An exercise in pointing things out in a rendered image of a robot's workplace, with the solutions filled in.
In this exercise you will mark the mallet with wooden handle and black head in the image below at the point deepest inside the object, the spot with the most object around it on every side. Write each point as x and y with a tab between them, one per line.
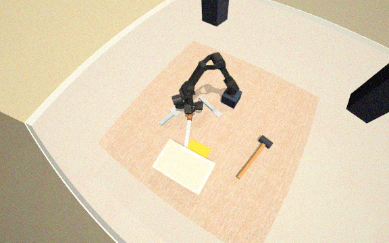
265	143

